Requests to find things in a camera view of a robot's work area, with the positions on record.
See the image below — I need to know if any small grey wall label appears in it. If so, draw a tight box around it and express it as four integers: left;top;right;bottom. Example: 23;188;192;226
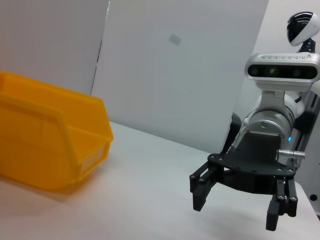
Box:
168;33;183;46

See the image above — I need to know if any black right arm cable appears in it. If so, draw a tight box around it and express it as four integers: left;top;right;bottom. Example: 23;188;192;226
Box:
219;112;242;156

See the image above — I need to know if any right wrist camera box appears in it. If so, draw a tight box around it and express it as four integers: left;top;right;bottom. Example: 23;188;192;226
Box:
244;52;320;111

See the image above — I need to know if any black white robot head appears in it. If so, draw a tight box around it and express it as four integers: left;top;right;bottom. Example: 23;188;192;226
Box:
286;11;320;54

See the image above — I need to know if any yellow plastic bin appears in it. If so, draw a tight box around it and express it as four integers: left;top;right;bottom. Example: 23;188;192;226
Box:
0;71;115;194

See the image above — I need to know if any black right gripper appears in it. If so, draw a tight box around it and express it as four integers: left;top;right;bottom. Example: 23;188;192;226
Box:
189;131;299;232

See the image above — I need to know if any grey robot torso column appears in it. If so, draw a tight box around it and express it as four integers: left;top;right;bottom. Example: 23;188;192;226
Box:
294;87;320;219

